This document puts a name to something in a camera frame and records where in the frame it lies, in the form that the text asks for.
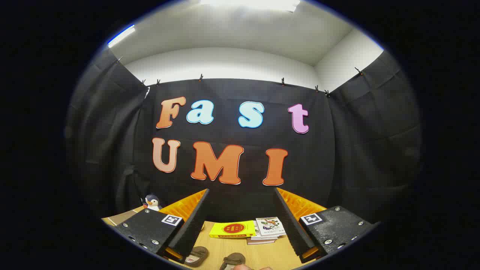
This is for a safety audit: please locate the ceiling light panel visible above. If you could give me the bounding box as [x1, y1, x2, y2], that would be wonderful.
[108, 25, 135, 48]

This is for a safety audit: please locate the white illustrated book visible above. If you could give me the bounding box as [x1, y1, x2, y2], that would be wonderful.
[256, 217, 287, 237]

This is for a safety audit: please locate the plush penguin toy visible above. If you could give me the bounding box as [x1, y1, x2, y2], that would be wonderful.
[143, 194, 162, 211]

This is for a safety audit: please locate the brown fuzzy shoe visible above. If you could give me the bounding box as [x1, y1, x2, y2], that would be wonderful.
[219, 253, 246, 270]
[184, 246, 209, 268]

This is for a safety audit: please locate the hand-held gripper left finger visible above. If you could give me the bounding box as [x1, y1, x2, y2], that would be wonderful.
[114, 189, 210, 264]

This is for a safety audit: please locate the yellow book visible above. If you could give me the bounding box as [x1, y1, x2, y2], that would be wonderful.
[209, 220, 257, 239]

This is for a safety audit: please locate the row of small black clips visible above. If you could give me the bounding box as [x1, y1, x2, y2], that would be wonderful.
[116, 56, 363, 97]

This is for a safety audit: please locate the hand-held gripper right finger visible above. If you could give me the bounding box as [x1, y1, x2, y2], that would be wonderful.
[275, 187, 379, 264]

